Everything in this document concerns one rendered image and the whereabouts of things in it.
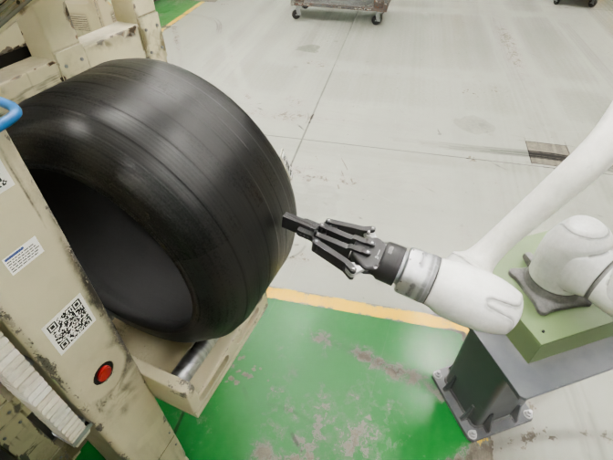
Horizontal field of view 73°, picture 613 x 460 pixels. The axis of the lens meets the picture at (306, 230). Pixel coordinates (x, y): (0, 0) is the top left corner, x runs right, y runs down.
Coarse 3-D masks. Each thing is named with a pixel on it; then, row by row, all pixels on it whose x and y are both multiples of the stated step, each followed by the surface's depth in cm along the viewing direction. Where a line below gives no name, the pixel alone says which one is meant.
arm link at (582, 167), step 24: (600, 120) 72; (600, 144) 70; (576, 168) 72; (600, 168) 71; (552, 192) 75; (576, 192) 74; (528, 216) 79; (480, 240) 87; (504, 240) 83; (480, 264) 83
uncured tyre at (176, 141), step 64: (128, 64) 75; (64, 128) 63; (128, 128) 63; (192, 128) 68; (256, 128) 78; (64, 192) 101; (128, 192) 63; (192, 192) 64; (256, 192) 74; (128, 256) 112; (192, 256) 67; (256, 256) 74; (128, 320) 96; (192, 320) 81
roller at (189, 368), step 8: (192, 344) 98; (200, 344) 97; (208, 344) 98; (192, 352) 95; (200, 352) 96; (208, 352) 98; (184, 360) 94; (192, 360) 94; (200, 360) 96; (176, 368) 93; (184, 368) 93; (192, 368) 94; (184, 376) 92; (192, 376) 94
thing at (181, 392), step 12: (144, 372) 89; (156, 372) 89; (168, 372) 89; (156, 384) 89; (168, 384) 87; (180, 384) 87; (168, 396) 91; (180, 396) 88; (192, 396) 89; (192, 408) 90
